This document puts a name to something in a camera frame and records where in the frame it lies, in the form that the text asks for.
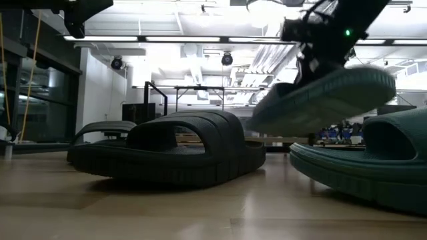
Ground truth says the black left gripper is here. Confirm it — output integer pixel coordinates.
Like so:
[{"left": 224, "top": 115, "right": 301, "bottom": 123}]
[{"left": 64, "top": 0, "right": 114, "bottom": 39}]

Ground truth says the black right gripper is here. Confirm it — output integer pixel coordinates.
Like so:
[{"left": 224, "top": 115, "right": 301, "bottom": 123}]
[{"left": 282, "top": 16, "right": 354, "bottom": 86}]

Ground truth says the green rubber slide sandal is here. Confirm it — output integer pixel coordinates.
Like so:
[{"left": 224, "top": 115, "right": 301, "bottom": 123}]
[
  {"left": 289, "top": 107, "right": 427, "bottom": 214},
  {"left": 249, "top": 66, "right": 397, "bottom": 137}
]

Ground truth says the black rubber slide sandal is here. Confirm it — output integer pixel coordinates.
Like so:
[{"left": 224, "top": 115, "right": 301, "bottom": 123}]
[
  {"left": 66, "top": 120, "right": 137, "bottom": 164},
  {"left": 71, "top": 109, "right": 267, "bottom": 187}
]

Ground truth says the black metal wood shelf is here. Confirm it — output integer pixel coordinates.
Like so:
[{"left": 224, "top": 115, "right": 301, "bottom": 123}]
[{"left": 143, "top": 81, "right": 316, "bottom": 149}]

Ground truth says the ceiling light strip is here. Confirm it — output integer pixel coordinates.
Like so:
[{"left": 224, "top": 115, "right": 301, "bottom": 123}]
[{"left": 63, "top": 35, "right": 427, "bottom": 46}]

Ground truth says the black computer monitor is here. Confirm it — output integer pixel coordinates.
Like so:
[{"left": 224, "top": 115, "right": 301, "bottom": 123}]
[
  {"left": 376, "top": 105, "right": 417, "bottom": 116},
  {"left": 121, "top": 103, "right": 156, "bottom": 125}
]

